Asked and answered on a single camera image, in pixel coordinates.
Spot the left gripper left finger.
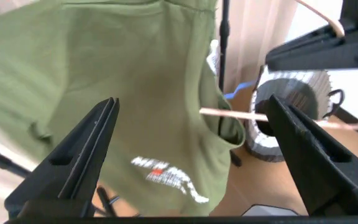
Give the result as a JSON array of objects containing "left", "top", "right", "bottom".
[{"left": 4, "top": 96, "right": 121, "bottom": 219}]

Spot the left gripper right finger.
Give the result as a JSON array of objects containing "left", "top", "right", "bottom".
[{"left": 264, "top": 93, "right": 358, "bottom": 217}]

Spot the pink clothes hanger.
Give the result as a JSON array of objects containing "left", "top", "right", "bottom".
[{"left": 198, "top": 0, "right": 358, "bottom": 132}]

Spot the green garment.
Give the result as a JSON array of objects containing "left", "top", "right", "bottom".
[{"left": 0, "top": 0, "right": 247, "bottom": 218}]

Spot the white laundry basket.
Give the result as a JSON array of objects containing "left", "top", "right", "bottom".
[{"left": 245, "top": 63, "right": 345, "bottom": 163}]

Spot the black clothes rack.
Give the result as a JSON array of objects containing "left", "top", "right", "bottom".
[{"left": 0, "top": 0, "right": 242, "bottom": 218}]

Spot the beige curtain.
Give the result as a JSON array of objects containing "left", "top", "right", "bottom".
[{"left": 214, "top": 0, "right": 298, "bottom": 95}]

